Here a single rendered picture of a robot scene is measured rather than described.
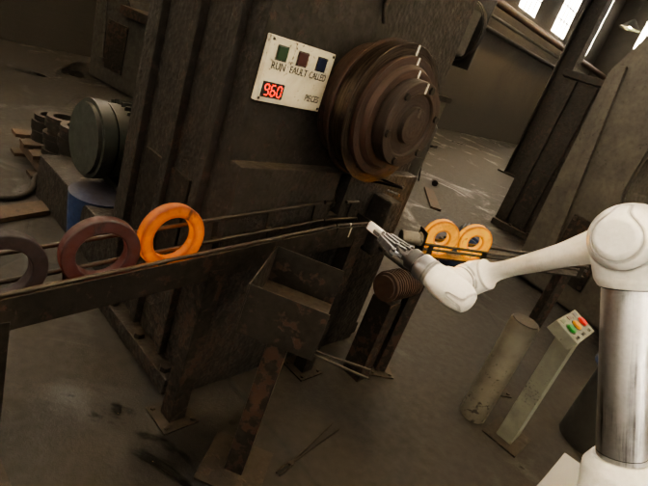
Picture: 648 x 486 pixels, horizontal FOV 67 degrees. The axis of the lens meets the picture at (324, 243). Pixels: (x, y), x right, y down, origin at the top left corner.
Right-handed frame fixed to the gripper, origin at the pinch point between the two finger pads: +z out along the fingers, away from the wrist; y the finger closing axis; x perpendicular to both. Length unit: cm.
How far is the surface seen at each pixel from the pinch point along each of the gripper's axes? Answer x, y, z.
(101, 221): 0, -90, 13
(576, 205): -1, 272, 10
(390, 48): 55, -14, 16
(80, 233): -3, -94, 13
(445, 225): 2.2, 41.2, -3.6
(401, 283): -23.0, 25.7, -6.6
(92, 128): -30, -41, 135
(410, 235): -6.2, 30.5, 2.5
